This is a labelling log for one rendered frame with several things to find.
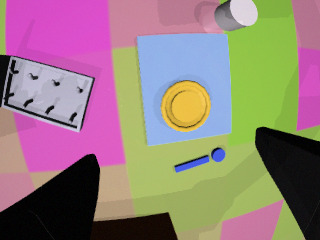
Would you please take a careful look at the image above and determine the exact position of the grey dish rack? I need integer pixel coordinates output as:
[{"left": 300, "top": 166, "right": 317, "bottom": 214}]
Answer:
[{"left": 0, "top": 55, "right": 95, "bottom": 133}]

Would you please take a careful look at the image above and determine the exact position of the grey cylinder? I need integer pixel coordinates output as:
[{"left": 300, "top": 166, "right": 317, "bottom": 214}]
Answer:
[{"left": 213, "top": 0, "right": 259, "bottom": 32}]

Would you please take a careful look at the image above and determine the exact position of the yellow round plate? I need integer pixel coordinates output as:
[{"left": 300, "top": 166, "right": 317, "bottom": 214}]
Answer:
[{"left": 161, "top": 80, "right": 211, "bottom": 132}]

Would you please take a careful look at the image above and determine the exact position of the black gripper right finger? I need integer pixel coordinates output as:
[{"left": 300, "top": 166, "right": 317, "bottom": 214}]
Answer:
[{"left": 255, "top": 127, "right": 320, "bottom": 240}]

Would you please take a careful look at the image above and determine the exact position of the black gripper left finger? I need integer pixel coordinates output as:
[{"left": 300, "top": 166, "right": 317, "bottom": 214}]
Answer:
[{"left": 0, "top": 153, "right": 100, "bottom": 240}]

